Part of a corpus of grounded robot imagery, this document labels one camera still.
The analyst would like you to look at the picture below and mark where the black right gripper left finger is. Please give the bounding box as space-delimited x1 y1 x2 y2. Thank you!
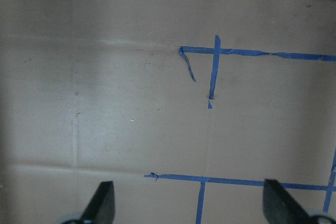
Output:
80 181 115 224

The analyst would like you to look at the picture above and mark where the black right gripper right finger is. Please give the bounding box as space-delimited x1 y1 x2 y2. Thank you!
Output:
263 179 310 224

